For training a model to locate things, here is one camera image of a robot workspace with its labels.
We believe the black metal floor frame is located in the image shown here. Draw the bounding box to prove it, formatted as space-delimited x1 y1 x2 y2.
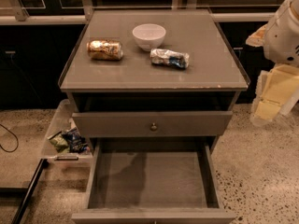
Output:
0 159 49 224

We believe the clear plastic storage bin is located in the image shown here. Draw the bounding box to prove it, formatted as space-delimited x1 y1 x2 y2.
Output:
41 99 93 167

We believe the silver blue redbull can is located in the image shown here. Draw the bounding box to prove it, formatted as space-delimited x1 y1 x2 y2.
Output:
150 49 190 69

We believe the green snack bag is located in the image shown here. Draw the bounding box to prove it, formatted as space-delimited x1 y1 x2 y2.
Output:
48 132 69 153

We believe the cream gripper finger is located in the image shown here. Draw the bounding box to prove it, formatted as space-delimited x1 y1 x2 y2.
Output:
250 64 299 126
246 25 266 47

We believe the dark blue snack bag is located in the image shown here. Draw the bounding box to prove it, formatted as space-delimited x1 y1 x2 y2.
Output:
62 128 90 153

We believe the white ceramic bowl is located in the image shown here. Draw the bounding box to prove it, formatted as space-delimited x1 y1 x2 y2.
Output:
132 23 166 51

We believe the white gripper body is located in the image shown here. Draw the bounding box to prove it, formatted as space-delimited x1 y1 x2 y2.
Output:
263 0 299 65

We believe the grey upper drawer with knob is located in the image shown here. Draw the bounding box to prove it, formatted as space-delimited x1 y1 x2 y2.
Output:
72 111 233 137

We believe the black cable on floor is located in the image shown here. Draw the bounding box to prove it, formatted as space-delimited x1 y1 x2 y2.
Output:
0 123 20 153

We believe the gold orange soda can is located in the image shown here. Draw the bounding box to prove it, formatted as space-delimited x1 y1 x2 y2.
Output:
87 39 123 61

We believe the grey open middle drawer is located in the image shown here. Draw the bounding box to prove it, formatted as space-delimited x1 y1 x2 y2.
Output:
72 140 235 224

